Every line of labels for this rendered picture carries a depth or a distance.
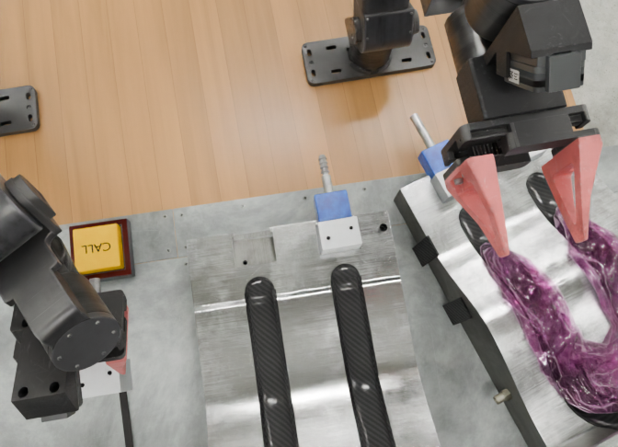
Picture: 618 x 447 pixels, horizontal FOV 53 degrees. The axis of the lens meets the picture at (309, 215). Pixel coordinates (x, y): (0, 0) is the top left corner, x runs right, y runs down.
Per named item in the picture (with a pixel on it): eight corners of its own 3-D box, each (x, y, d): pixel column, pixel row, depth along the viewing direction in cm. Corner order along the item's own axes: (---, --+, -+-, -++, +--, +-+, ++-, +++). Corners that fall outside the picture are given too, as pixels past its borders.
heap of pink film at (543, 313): (464, 253, 82) (483, 240, 75) (576, 197, 85) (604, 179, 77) (568, 438, 77) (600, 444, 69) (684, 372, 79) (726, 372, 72)
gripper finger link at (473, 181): (586, 235, 45) (550, 116, 47) (492, 254, 44) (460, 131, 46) (546, 252, 51) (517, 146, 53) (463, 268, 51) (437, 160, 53)
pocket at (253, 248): (233, 239, 82) (230, 233, 79) (272, 233, 83) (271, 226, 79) (237, 272, 81) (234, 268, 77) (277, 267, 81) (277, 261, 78)
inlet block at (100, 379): (79, 284, 74) (63, 279, 69) (121, 278, 74) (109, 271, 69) (89, 397, 71) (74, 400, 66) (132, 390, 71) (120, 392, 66)
